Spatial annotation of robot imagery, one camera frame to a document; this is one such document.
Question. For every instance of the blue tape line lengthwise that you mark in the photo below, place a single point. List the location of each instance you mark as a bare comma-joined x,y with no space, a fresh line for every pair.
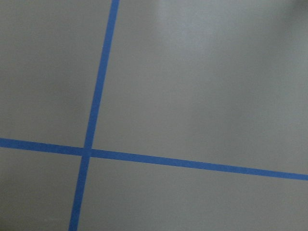
91,127

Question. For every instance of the blue tape line crosswise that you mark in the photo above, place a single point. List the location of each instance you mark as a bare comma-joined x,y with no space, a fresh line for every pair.
78,151

